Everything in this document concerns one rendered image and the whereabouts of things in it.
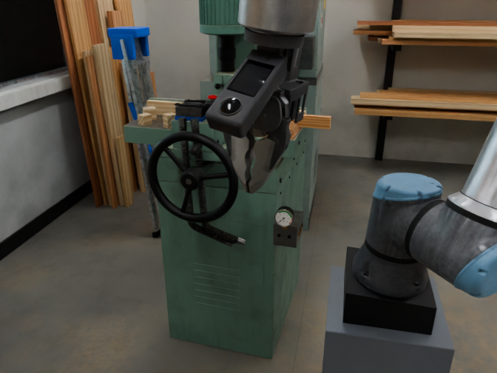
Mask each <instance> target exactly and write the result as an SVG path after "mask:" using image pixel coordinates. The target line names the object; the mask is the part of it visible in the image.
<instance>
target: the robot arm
mask: <svg viewBox="0 0 497 373"><path fill-rule="evenodd" d="M319 1H320V0H240V3H239V13H238V22H239V24H240V25H241V26H244V27H245V32H244V40H245V41H247V42H249V43H252V44H256V45H257V49H256V50H255V49H253V50H252V51H251V52H250V53H249V54H248V56H247V57H246V59H245V60H244V62H243V63H242V64H241V65H240V67H239V68H238V69H237V71H236V73H235V74H234V75H233V76H232V77H231V79H230V80H229V82H228V84H227V85H226V86H225V87H224V88H223V90H222V91H221V93H220V94H219V96H218V97H217V98H216V99H215V101H214V102H213V104H212V105H211V106H210V108H209V109H208V110H207V112H206V120H207V122H208V125H209V127H210V128H211V129H213V130H217V131H220V132H223V136H224V139H225V142H226V147H227V150H228V154H229V156H230V157H231V162H232V164H233V167H234V170H235V172H236V173H237V177H238V178H239V180H240V183H241V184H242V186H243V188H244V190H245V191H246V192H247V193H250V194H253V193H255V192H256V191H257V190H258V189H260V188H261V187H262V186H263V185H264V184H265V182H266V181H267V180H268V178H269V177H270V175H271V173H272V172H273V171H274V169H275V167H276V165H277V164H278V163H279V162H280V159H281V157H282V155H283V153H284V152H285V151H286V149H287V147H288V145H289V142H290V140H291V131H290V128H289V125H290V123H291V121H293V120H294V119H295V120H294V123H295V124H296V123H298V122H300V121H301V120H303V115H304V111H305V103H306V98H307V93H308V85H309V82H308V81H303V80H299V79H298V72H299V67H300V59H301V53H302V47H303V42H304V38H305V35H306V34H311V33H312V32H313V31H314V28H315V23H316V19H317V11H318V6H319ZM302 95H304V97H303V102H302V110H301V112H300V113H299V111H300V102H301V98H302ZM254 129H256V130H260V131H261V133H262V135H263V136H267V135H268V136H267V137H265V138H262V139H260V140H259V141H256V140H254ZM254 158H256V161H255V164H254V166H253V167H252V169H251V165H252V161H253V160H254ZM250 169H251V171H252V176H251V173H250ZM442 193H443V190H442V185H441V184H440V183H439V182H438V181H437V180H435V179H433V178H429V177H427V176H425V175H419V174H413V173H393V174H389V175H385V176H383V177H381V178H380V179H379V180H378V181H377V183H376V188H375V190H374V193H373V200H372V204H371V211H370V215H369V220H368V228H367V232H366V236H365V242H364V243H363V245H362V246H361V248H360V249H359V251H358V252H357V253H356V255H355V256H354V260H353V265H352V271H353V274H354V276H355V278H356V279H357V280H358V281H359V282H360V283H361V284H362V285H363V286H365V287H367V288H368V289H370V290H372V291H374V292H377V293H379V294H381V295H386V296H390V297H395V298H409V297H413V296H415V295H418V294H420V293H422V292H423V291H424V290H425V288H426V286H427V282H428V270H427V268H428V269H430V270H431V271H433V272H435V273H436V274H437V275H439V276H440V277H442V278H444V279H445V280H446V281H447V282H449V283H451V284H452V285H454V286H455V287H456V288H457V289H460V290H462V291H463V292H466V293H467V294H469V295H471V296H473V297H475V298H485V297H488V296H491V295H493V294H494V293H496V292H497V118H496V120H495V122H494V124H493V127H492V129H491V131H490V133H489V135H488V136H487V139H486V141H485V143H484V146H483V147H482V149H481V152H480V153H479V156H478V158H477V160H476V162H475V164H474V166H473V168H472V170H471V172H470V175H469V177H468V179H467V181H466V183H465V185H464V187H463V189H462V190H461V191H460V192H456V193H453V194H452V195H448V197H447V200H446V201H444V200H442V199H441V196H442Z"/></svg>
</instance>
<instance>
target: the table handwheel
mask: <svg viewBox="0 0 497 373"><path fill-rule="evenodd" d="M179 141H193V142H196V143H201V144H202V145H203V146H205V147H208V148H209V149H210V150H211V151H213V152H214V153H215V154H216V155H217V156H218V157H219V159H220V160H221V161H222V162H223V165H224V166H225V168H226V171H227V172H222V173H215V174H206V173H207V172H208V171H209V170H210V169H211V168H212V167H213V166H214V165H215V164H216V163H217V161H202V162H203V166H201V167H190V168H188V169H187V168H186V167H185V166H184V165H183V164H182V163H181V162H180V160H179V159H178V158H177V157H176V156H175V154H174V153H173V152H172V151H171V150H170V148H168V146H170V145H172V144H174V143H177V142H179ZM163 151H164V152H165V153H166V154H167V155H168V156H169V157H170V158H171V159H172V160H173V161H174V162H175V164H176V165H177V166H178V167H179V169H180V170H181V171H182V173H183V174H182V175H181V176H180V182H181V184H182V186H183V187H184V188H185V189H186V193H185V196H184V199H183V204H182V207H181V209H180V208H179V207H177V206H175V205H174V204H173V203H172V202H171V201H170V200H169V199H168V198H167V197H166V196H165V194H164V193H163V191H162V189H161V188H160V184H159V182H158V176H157V165H158V160H159V157H160V155H161V154H162V152H163ZM147 173H148V179H149V184H150V186H151V189H152V191H153V193H154V195H155V197H156V198H157V200H158V201H159V202H160V204H161V205H162V206H163V207H164V208H165V209H166V210H168V211H169V212H170V213H172V214H173V215H175V216H176V217H178V218H180V219H183V220H185V221H190V222H194V223H205V222H210V221H214V220H217V219H218V218H220V217H222V216H223V215H225V214H226V213H227V212H228V211H229V210H230V209H231V207H232V206H233V204H234V202H235V200H236V197H237V192H238V186H239V181H238V177H237V173H236V172H235V170H234V167H233V164H232V162H231V157H230V156H229V154H228V153H227V151H226V150H225V149H224V148H223V147H222V146H221V145H220V144H218V143H217V142H216V141H215V140H213V139H212V138H210V137H208V136H206V135H203V134H200V133H198V132H189V131H183V132H175V133H172V134H170V135H168V136H166V137H165V138H163V139H162V140H160V141H159V142H158V143H157V144H156V146H155V147H154V149H153V150H152V152H151V155H150V156H149V162H148V167H147ZM218 178H229V191H228V195H227V196H226V199H225V201H224V202H223V203H222V204H221V206H219V207H218V208H217V209H216V210H214V211H212V212H208V213H203V214H196V213H191V212H187V211H186V208H187V205H188V202H189V197H190V195H191V192H192V190H195V189H197V188H198V187H199V186H200V185H201V184H202V183H203V181H205V180H211V179H218Z"/></svg>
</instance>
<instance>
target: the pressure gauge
mask: <svg viewBox="0 0 497 373"><path fill-rule="evenodd" d="M283 218H285V219H283ZM294 218H295V214H294V211H293V209H292V208H290V207H288V206H282V207H280V208H279V209H278V210H277V212H276V213H275V215H274V219H275V222H276V223H277V224H278V225H279V226H282V227H283V229H287V228H288V226H290V225H292V224H293V221H294Z"/></svg>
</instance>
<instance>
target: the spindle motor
mask: <svg viewBox="0 0 497 373"><path fill-rule="evenodd" d="M239 3H240V0H199V15H200V33H204V34H206V35H213V36H239V35H244V32H245V27H244V26H241V25H240V24H239V22H238V13H239Z"/></svg>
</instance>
